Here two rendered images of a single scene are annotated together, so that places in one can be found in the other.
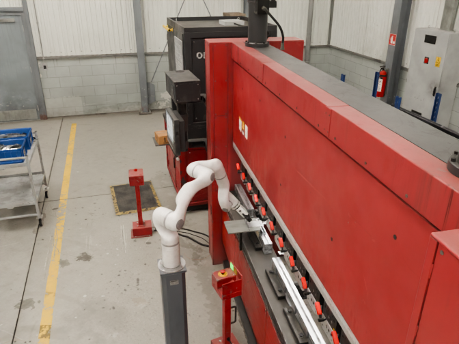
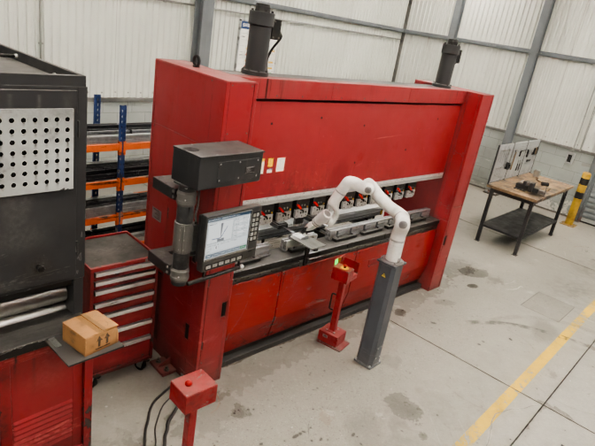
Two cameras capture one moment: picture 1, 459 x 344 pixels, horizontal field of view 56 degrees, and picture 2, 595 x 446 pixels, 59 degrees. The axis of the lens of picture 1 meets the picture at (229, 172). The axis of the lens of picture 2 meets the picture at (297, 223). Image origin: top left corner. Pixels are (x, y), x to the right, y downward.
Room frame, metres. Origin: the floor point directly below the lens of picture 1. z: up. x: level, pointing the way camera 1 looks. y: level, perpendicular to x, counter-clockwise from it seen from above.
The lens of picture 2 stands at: (5.41, 3.21, 2.71)
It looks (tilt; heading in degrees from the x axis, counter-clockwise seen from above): 21 degrees down; 235
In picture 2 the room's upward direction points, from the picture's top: 10 degrees clockwise
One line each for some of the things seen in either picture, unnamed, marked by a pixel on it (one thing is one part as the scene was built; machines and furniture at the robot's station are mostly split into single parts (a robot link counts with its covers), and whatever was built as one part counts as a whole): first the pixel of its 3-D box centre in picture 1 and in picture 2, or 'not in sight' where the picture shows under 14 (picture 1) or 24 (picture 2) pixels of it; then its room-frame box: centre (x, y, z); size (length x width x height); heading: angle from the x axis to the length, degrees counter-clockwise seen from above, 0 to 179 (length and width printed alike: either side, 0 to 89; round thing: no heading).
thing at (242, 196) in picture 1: (243, 200); (244, 253); (3.52, -0.13, 0.92); 0.50 x 0.06 x 0.10; 12
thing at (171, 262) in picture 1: (171, 253); (394, 250); (2.44, 0.40, 1.09); 0.19 x 0.19 x 0.18
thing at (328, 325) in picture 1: (335, 321); (397, 190); (1.64, -0.53, 1.26); 0.15 x 0.09 x 0.17; 12
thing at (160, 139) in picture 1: (164, 136); (85, 334); (4.90, 0.79, 1.04); 0.30 x 0.26 x 0.12; 16
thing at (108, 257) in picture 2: not in sight; (108, 309); (4.52, -0.27, 0.50); 0.50 x 0.50 x 1.00; 12
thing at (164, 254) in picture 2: (201, 147); (185, 256); (4.19, 0.29, 1.18); 0.40 x 0.24 x 0.07; 12
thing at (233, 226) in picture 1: (242, 226); (307, 241); (2.95, -0.10, 1.00); 0.26 x 0.18 x 0.01; 102
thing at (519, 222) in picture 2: not in sight; (529, 194); (-2.18, -1.46, 0.75); 1.80 x 0.75 x 1.50; 16
